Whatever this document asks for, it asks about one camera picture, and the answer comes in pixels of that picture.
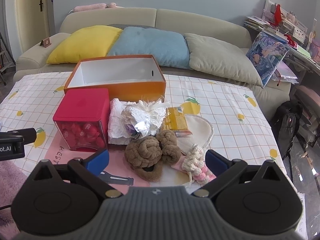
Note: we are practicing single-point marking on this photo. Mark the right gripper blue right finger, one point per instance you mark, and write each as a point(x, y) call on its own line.
point(216, 163)

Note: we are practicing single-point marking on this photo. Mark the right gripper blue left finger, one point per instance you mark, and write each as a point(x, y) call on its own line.
point(97, 162)

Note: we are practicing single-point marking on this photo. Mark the pink white crochet toy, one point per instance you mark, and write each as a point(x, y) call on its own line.
point(194, 165)

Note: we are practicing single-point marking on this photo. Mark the round cream cloth pad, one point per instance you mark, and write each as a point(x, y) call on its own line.
point(202, 133)

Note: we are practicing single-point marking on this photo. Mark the white tissue paper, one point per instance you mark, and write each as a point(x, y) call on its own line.
point(117, 133)

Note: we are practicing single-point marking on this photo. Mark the brown fluffy plush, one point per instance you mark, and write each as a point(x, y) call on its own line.
point(146, 156)

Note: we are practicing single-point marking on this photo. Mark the yellow snack packet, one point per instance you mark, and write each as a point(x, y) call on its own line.
point(175, 121)

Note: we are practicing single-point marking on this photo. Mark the silver white wrapping bundle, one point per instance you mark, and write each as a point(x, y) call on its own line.
point(143, 119)

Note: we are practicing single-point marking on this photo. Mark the pink placemat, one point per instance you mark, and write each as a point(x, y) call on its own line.
point(59, 153)

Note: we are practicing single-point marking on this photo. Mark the purple fluffy rug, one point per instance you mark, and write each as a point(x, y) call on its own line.
point(12, 179)

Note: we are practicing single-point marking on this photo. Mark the lemon print tablecloth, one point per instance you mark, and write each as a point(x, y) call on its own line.
point(241, 131)

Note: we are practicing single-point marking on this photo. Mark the red lidded candy box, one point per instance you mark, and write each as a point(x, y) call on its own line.
point(82, 118)

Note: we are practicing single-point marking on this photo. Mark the black backpack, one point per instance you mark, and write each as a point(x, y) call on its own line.
point(285, 125)

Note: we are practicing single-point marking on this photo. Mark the beige sofa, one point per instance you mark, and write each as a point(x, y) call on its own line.
point(33, 61)

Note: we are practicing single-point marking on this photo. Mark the orange cardboard box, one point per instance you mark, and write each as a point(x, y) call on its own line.
point(127, 77)

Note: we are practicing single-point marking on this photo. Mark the small brown stand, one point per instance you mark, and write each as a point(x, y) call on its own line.
point(45, 42)

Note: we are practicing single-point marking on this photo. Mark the grey beige pillow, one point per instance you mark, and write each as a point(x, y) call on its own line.
point(222, 59)

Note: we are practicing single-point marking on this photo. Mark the pink office chair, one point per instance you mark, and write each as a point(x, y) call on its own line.
point(309, 122)

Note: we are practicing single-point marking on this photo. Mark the blue patterned cushion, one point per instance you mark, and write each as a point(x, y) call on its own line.
point(266, 53)

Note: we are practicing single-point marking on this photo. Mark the blue pillow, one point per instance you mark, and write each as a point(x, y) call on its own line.
point(167, 47)

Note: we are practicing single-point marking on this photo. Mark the yellow pillow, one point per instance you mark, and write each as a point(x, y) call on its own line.
point(85, 43)

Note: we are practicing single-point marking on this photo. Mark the wooden door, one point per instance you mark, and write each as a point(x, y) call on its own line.
point(32, 22)

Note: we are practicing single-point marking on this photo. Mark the cluttered desk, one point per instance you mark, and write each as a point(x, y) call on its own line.
point(284, 26)

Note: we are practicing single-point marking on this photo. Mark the pink plush on sofa back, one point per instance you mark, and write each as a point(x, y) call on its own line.
point(94, 7)

